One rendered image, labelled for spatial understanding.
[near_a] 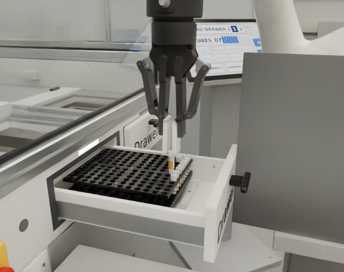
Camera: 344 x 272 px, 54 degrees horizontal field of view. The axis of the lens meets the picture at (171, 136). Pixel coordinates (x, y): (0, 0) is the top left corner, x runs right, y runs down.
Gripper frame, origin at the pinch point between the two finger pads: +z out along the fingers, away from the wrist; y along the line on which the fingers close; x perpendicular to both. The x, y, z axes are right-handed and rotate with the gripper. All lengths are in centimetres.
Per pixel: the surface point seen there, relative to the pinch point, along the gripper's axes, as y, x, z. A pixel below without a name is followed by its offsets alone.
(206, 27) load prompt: -16, 97, -16
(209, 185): 5.2, 13.0, 15.9
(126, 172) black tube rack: -10.2, 1.4, 9.9
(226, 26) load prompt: -8, 104, -17
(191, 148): -36, 161, 68
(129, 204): -4.7, -8.8, 10.5
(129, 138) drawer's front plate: -18.4, 20.8, 10.3
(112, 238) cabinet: -19.5, 11.1, 35.6
